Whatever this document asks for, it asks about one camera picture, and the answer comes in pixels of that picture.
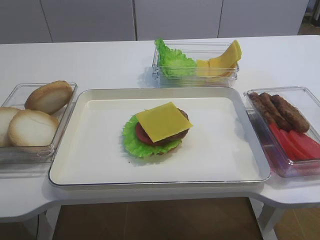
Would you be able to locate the bottom bun under lettuce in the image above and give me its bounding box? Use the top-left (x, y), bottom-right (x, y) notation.
top-left (157, 145), bottom-right (179, 155)

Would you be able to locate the green lettuce leaf on tray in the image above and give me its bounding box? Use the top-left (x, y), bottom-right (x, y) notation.
top-left (122, 115), bottom-right (182, 158)

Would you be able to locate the clear box with lettuce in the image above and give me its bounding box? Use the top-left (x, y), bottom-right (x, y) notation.
top-left (152, 38), bottom-right (242, 87)

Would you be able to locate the green lettuce leaf in box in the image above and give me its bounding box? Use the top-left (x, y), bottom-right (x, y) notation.
top-left (154, 38), bottom-right (197, 78)

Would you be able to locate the yellow cheese slice stack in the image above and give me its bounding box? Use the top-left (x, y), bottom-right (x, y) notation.
top-left (196, 40), bottom-right (242, 77)

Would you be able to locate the red tomato slice on burger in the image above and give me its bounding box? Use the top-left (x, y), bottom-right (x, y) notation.
top-left (135, 122), bottom-right (155, 146)

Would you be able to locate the white metal tray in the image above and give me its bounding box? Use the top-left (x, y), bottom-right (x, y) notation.
top-left (48, 87), bottom-right (271, 186)

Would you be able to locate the brown meat patty back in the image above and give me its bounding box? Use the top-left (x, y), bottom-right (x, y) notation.
top-left (248, 92), bottom-right (276, 124)

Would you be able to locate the brown meat patty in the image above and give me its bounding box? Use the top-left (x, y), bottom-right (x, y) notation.
top-left (248, 92), bottom-right (276, 124)
top-left (259, 92), bottom-right (293, 132)
top-left (270, 94), bottom-right (310, 133)

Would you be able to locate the brown meat patty middle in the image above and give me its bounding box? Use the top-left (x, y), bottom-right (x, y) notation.
top-left (259, 92), bottom-right (293, 132)

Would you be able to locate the bun half back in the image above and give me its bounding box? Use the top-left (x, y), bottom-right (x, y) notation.
top-left (24, 80), bottom-right (73, 115)

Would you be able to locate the bun half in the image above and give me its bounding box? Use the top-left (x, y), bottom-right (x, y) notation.
top-left (24, 80), bottom-right (73, 115)
top-left (0, 107), bottom-right (20, 147)
top-left (7, 109), bottom-right (59, 147)

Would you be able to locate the red tomato slice back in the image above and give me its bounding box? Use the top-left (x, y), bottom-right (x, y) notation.
top-left (269, 123), bottom-right (291, 160)

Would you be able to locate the clear box with patties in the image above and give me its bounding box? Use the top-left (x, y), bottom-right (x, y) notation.
top-left (244, 86), bottom-right (320, 177)

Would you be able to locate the clear box with buns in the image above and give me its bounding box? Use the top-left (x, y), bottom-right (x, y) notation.
top-left (0, 81), bottom-right (78, 178)

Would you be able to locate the bun half front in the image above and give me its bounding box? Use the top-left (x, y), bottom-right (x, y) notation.
top-left (7, 109), bottom-right (59, 147)

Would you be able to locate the brown meat patty front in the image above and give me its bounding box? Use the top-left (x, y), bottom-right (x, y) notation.
top-left (270, 94), bottom-right (310, 133)

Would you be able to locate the red tomato slice middle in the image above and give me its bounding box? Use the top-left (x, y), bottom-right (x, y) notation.
top-left (279, 129), bottom-right (309, 161)

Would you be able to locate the white table leg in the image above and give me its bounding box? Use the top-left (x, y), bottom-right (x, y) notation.
top-left (257, 203), bottom-right (285, 240)

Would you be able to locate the red tomato slice front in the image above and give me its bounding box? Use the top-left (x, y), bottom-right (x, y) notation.
top-left (288, 130), bottom-right (320, 159)

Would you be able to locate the bun half left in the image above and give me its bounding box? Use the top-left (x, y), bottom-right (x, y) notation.
top-left (0, 107), bottom-right (20, 147)

